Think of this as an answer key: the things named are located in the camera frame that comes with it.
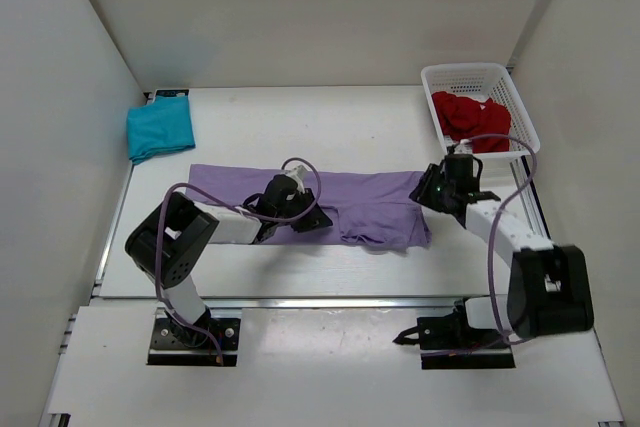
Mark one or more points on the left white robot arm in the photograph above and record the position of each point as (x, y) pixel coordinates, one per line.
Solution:
(167, 245)

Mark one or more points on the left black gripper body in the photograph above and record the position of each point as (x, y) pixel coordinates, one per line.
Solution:
(298, 203)

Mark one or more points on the white plastic basket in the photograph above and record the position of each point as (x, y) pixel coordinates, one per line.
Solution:
(482, 81)

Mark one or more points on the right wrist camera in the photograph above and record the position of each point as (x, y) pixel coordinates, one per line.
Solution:
(462, 147)

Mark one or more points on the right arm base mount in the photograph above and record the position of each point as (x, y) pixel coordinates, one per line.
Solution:
(447, 341)

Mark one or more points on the red item in basket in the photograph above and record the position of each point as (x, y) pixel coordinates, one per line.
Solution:
(462, 117)

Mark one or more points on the purple t shirt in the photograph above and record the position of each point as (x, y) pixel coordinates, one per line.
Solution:
(372, 210)

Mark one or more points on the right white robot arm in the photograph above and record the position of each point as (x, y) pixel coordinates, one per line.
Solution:
(536, 287)

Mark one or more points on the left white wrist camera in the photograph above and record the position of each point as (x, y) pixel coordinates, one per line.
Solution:
(297, 174)

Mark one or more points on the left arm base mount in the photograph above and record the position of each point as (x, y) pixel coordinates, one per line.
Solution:
(173, 345)

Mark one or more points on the blue table label sticker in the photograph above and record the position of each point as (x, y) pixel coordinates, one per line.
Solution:
(169, 93)

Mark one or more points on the teal t shirt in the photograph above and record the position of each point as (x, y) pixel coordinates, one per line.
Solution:
(161, 128)

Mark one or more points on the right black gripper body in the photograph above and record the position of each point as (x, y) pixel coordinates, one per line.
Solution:
(449, 190)

